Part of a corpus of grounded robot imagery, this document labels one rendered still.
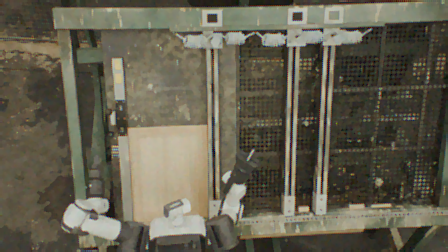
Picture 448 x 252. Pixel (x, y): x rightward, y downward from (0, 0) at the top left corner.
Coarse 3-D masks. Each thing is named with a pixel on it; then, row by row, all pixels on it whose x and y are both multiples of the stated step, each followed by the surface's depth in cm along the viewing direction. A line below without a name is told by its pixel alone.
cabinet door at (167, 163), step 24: (144, 144) 268; (168, 144) 270; (192, 144) 272; (144, 168) 272; (168, 168) 274; (192, 168) 276; (144, 192) 276; (168, 192) 278; (192, 192) 280; (144, 216) 280
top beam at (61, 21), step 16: (64, 16) 237; (80, 16) 238; (96, 16) 239; (112, 16) 240; (128, 16) 240; (144, 16) 241; (160, 16) 242; (176, 16) 243; (192, 16) 244; (224, 16) 246; (240, 16) 247; (256, 16) 248; (272, 16) 249; (320, 16) 252; (336, 16) 253; (352, 16) 254; (368, 16) 255; (384, 16) 256; (400, 16) 257; (416, 16) 258; (432, 16) 259
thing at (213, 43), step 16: (208, 32) 246; (208, 48) 252; (208, 64) 254; (208, 80) 257; (208, 96) 259; (208, 112) 262; (208, 128) 264; (208, 144) 267; (208, 160) 271; (208, 176) 275
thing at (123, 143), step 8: (120, 64) 252; (120, 72) 253; (120, 88) 256; (120, 96) 257; (120, 136) 263; (120, 144) 264; (128, 144) 266; (120, 152) 265; (128, 152) 266; (120, 160) 267; (128, 160) 267; (120, 168) 268; (128, 168) 269; (128, 176) 270; (128, 184) 271; (128, 192) 272; (128, 200) 274; (128, 208) 275; (128, 216) 277
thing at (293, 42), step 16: (288, 16) 249; (304, 16) 250; (288, 32) 251; (304, 32) 242; (288, 48) 258; (288, 64) 260; (288, 80) 262; (288, 96) 264; (288, 112) 267; (288, 128) 270; (288, 144) 272; (288, 160) 275; (288, 176) 279; (288, 192) 284; (288, 208) 283
